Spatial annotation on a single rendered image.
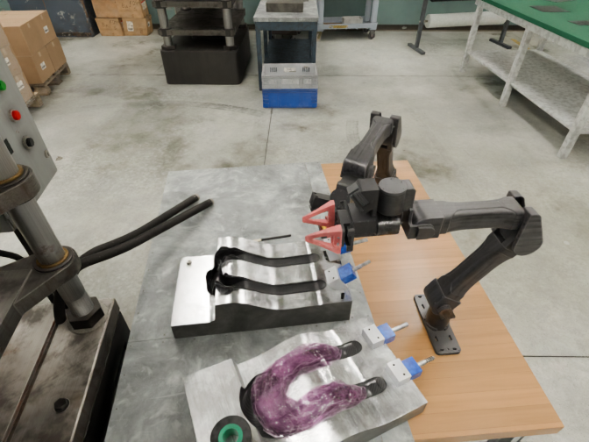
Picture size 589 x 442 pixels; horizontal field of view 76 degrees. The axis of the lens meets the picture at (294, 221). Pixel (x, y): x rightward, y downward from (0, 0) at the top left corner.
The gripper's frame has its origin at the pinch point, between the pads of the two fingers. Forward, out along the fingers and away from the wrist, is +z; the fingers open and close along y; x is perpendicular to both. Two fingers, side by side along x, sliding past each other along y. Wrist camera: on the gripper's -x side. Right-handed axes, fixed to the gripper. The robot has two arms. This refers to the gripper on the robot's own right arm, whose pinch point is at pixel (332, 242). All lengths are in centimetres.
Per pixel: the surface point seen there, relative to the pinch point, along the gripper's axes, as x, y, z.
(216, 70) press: -55, -403, 8
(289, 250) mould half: -10.7, -5.1, 8.2
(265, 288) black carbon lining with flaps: -18.5, 9.7, 13.3
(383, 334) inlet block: 11.5, 26.7, 9.9
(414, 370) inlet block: 16.2, 37.1, 10.7
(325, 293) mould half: -2.2, 13.7, 9.1
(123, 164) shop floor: -112, -233, 84
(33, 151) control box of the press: -89, -18, -2
